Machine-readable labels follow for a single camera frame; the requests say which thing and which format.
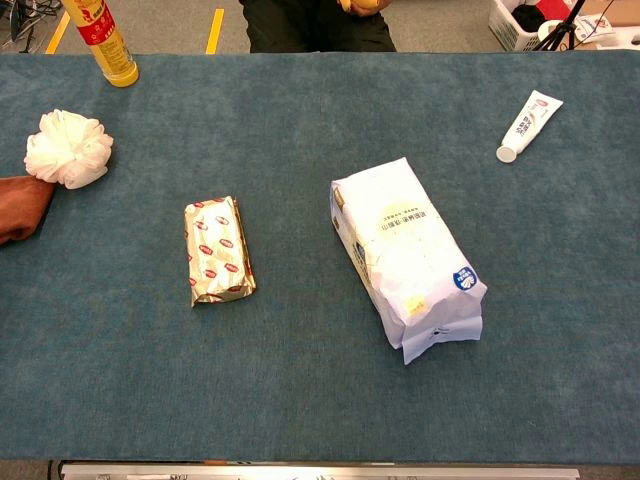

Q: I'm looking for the gold foil wrapped package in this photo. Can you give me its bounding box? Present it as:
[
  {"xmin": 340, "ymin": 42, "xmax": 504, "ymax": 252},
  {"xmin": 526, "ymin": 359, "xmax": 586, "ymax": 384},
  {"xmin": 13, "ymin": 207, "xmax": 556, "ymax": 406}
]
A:
[{"xmin": 183, "ymin": 195, "xmax": 258, "ymax": 308}]

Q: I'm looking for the yellow red spray can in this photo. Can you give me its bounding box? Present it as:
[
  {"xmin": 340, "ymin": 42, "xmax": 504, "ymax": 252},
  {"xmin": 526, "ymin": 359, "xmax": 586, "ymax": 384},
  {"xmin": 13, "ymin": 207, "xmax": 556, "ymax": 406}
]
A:
[{"xmin": 60, "ymin": 0, "xmax": 140, "ymax": 89}]

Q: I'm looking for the seated person in dark clothes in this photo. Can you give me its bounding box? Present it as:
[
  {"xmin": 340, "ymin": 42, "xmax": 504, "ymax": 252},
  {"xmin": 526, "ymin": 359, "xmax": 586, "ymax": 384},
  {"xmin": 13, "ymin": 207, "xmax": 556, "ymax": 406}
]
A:
[{"xmin": 237, "ymin": 0, "xmax": 398, "ymax": 54}]

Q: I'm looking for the white printed box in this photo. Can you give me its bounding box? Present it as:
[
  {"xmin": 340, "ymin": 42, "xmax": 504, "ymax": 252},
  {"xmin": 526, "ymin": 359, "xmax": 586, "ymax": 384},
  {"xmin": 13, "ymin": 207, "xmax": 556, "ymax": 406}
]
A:
[{"xmin": 572, "ymin": 13, "xmax": 616, "ymax": 42}]

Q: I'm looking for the white plastic laundry basket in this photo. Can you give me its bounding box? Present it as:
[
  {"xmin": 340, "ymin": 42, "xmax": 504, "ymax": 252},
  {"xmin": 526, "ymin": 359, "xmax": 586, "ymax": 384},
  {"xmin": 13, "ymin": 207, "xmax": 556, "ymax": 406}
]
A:
[{"xmin": 487, "ymin": 0, "xmax": 556, "ymax": 53}]

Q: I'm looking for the white toothpaste tube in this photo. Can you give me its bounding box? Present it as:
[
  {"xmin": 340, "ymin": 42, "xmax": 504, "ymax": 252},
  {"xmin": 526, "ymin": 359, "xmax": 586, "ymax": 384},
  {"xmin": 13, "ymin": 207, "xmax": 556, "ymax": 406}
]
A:
[{"xmin": 495, "ymin": 89, "xmax": 564, "ymax": 164}]

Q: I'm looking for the brown folded towel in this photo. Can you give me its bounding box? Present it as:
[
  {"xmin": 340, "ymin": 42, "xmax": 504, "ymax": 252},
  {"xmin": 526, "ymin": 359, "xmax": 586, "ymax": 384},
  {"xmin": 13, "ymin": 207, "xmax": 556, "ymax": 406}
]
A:
[{"xmin": 0, "ymin": 174, "xmax": 56, "ymax": 246}]

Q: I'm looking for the blue table cloth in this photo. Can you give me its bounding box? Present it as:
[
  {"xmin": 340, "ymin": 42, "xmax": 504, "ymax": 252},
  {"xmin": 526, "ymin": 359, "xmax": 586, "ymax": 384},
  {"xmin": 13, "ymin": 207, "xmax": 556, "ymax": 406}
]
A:
[{"xmin": 0, "ymin": 49, "xmax": 640, "ymax": 464}]

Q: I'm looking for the white plastic food package bag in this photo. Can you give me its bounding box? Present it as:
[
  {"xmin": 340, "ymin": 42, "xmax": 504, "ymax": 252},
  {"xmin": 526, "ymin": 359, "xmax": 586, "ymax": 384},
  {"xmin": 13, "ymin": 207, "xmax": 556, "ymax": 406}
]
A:
[{"xmin": 329, "ymin": 157, "xmax": 488, "ymax": 366}]

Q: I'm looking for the yellow plush toy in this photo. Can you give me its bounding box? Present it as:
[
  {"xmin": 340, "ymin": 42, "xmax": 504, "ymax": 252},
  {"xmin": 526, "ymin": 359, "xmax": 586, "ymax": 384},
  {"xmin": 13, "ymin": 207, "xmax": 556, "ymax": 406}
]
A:
[{"xmin": 337, "ymin": 0, "xmax": 389, "ymax": 13}]

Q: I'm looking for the silver aluminium table rail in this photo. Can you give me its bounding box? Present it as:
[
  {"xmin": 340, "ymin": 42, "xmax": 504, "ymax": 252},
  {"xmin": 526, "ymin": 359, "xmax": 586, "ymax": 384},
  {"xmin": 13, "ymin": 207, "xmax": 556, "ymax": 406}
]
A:
[{"xmin": 59, "ymin": 462, "xmax": 581, "ymax": 480}]

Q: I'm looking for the black tripod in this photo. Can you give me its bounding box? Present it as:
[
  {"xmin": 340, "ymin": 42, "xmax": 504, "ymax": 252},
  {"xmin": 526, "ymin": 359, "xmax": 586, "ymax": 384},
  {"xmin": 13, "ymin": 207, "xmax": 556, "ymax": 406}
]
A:
[{"xmin": 533, "ymin": 0, "xmax": 587, "ymax": 52}]

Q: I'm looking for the white mesh bath sponge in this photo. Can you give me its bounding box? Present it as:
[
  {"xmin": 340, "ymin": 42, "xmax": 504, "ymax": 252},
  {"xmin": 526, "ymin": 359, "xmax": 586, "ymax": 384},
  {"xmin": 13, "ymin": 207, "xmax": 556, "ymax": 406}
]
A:
[{"xmin": 23, "ymin": 109, "xmax": 115, "ymax": 191}]

